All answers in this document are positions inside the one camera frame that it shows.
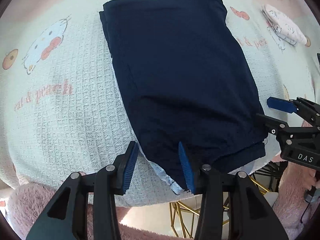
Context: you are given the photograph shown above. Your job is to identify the person's right hand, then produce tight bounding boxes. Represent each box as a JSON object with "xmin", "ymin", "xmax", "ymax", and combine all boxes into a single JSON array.
[{"xmin": 308, "ymin": 169, "xmax": 320, "ymax": 193}]

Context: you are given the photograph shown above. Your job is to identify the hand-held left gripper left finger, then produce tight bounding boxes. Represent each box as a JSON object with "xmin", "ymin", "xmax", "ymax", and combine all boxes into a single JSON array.
[{"xmin": 26, "ymin": 141, "xmax": 139, "ymax": 240}]

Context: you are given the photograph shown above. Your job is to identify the folded pink printed garment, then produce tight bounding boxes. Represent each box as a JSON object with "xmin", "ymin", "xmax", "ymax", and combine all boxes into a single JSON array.
[{"xmin": 261, "ymin": 4, "xmax": 308, "ymax": 47}]

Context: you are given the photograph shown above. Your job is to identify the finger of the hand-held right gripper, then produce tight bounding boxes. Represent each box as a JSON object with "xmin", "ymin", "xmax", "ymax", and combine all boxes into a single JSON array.
[
  {"xmin": 256, "ymin": 113, "xmax": 320, "ymax": 146},
  {"xmin": 266, "ymin": 96, "xmax": 320, "ymax": 126}
]

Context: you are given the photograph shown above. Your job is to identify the pink cat print blanket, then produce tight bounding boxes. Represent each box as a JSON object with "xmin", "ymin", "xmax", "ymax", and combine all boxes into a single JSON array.
[{"xmin": 0, "ymin": 0, "xmax": 320, "ymax": 208}]

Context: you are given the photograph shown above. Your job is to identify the person's right forearm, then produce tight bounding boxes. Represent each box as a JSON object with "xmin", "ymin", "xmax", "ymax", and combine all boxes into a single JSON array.
[{"xmin": 271, "ymin": 155, "xmax": 320, "ymax": 235}]

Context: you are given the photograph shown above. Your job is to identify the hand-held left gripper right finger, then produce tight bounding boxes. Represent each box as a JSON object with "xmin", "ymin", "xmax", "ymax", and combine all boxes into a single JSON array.
[{"xmin": 177, "ymin": 141, "xmax": 289, "ymax": 240}]

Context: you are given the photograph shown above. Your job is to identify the navy shorts with white stripes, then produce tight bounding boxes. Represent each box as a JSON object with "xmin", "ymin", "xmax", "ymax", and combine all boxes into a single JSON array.
[{"xmin": 99, "ymin": 0, "xmax": 267, "ymax": 195}]

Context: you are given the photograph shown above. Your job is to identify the gold wire frame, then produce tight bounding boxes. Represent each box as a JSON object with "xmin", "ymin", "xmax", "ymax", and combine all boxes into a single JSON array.
[{"xmin": 169, "ymin": 172, "xmax": 269, "ymax": 239}]

